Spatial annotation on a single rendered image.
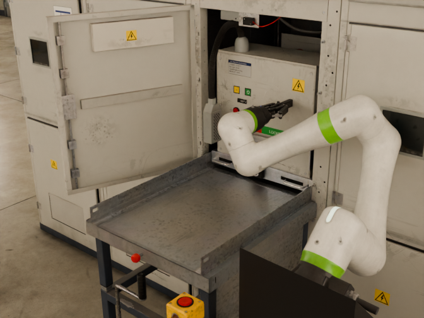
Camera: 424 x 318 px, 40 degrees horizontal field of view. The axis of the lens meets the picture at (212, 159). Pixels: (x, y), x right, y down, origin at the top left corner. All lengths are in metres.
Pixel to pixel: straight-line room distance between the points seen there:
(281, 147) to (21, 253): 2.27
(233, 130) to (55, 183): 1.88
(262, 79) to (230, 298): 0.90
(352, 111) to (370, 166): 0.20
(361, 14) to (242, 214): 0.86
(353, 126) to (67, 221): 2.29
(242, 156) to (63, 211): 1.92
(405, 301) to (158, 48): 1.42
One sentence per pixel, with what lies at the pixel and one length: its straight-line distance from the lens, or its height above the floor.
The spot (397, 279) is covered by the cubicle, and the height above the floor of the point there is 0.65.
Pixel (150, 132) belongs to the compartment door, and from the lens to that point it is 2.59.
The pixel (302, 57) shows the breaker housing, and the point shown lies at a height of 1.39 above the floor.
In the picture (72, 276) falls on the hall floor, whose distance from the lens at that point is 3.53.
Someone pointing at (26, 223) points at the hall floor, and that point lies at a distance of 4.18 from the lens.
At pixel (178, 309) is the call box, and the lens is 1.69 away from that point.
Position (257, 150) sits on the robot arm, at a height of 1.18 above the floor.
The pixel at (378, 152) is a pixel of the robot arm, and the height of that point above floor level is 1.22.
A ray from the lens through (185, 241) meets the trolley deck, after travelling 2.10.
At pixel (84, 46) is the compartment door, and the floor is 1.45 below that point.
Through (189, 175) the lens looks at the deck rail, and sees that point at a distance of 2.60.
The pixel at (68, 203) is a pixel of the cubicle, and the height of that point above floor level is 0.31.
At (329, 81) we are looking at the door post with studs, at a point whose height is 1.36.
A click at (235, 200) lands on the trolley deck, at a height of 0.85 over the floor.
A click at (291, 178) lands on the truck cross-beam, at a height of 0.90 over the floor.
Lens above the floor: 1.92
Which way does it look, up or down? 23 degrees down
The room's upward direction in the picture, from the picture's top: 1 degrees counter-clockwise
